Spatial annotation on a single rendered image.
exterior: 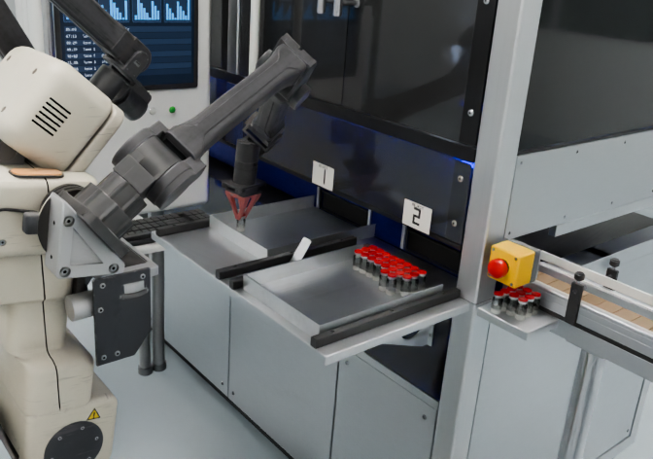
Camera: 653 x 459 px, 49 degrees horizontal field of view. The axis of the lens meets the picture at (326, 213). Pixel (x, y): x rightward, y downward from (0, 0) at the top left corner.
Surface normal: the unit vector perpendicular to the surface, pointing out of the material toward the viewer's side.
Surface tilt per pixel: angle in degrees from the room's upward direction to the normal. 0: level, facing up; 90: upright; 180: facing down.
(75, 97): 90
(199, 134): 46
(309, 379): 90
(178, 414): 0
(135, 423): 0
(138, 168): 58
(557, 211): 90
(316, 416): 90
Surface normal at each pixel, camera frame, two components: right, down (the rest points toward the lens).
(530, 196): 0.63, 0.31
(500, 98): -0.77, 0.17
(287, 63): 0.43, -0.42
